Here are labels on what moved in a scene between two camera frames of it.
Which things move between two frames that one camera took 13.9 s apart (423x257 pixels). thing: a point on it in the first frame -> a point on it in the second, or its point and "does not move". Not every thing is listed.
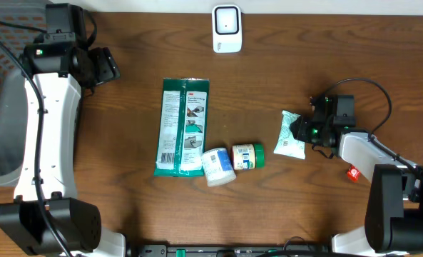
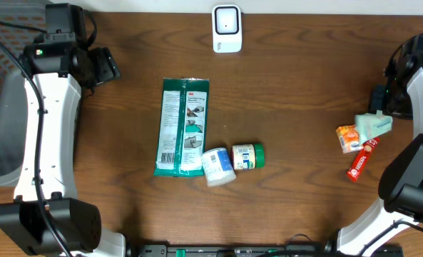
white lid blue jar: (217, 167) does not move
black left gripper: (109, 69) does not move
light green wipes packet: (287, 143) -> (369, 126)
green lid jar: (248, 156) does not move
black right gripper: (300, 132) -> (376, 103)
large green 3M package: (182, 128) does not move
